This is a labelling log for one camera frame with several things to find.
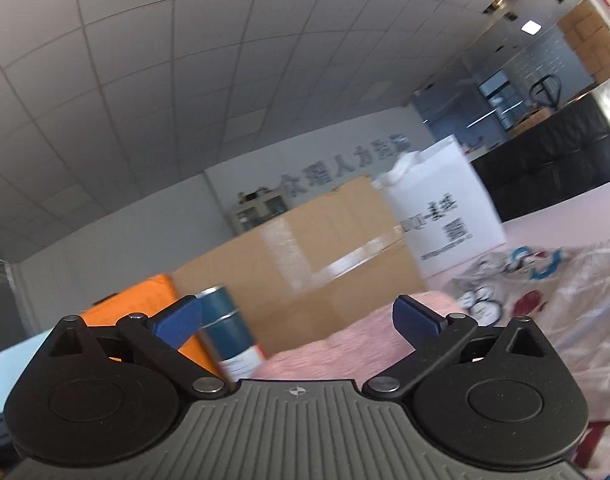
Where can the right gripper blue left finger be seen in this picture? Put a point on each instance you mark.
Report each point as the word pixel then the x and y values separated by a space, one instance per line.
pixel 156 341

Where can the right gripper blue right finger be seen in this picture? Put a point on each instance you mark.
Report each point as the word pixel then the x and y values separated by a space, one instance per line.
pixel 436 341

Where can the pink knitted sweater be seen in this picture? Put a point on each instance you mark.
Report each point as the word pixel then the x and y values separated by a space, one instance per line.
pixel 358 352

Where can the orange cardboard box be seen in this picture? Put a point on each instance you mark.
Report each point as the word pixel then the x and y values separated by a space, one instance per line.
pixel 149 297

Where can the dark teal thermos bottle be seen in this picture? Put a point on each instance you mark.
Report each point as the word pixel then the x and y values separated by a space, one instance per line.
pixel 226 334

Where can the white tote bag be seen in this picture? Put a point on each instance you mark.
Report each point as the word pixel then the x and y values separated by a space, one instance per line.
pixel 443 208

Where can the brown cardboard box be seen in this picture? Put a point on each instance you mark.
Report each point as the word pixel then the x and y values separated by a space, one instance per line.
pixel 312 271

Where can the cartoon print bed sheet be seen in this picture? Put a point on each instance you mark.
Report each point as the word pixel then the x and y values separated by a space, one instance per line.
pixel 566 290

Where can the black sofa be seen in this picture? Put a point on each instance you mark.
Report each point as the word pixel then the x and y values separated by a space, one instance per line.
pixel 563 157

